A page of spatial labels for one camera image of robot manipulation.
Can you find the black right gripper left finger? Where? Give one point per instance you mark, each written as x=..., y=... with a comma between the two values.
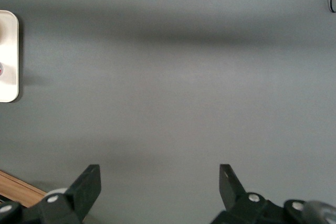
x=78, y=195

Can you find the oak wooden drawer cabinet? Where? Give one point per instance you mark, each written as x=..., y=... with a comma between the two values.
x=15, y=185

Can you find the beige plastic tray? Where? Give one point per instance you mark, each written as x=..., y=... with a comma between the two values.
x=10, y=56

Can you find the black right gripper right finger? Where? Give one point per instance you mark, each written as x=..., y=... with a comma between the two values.
x=233, y=197

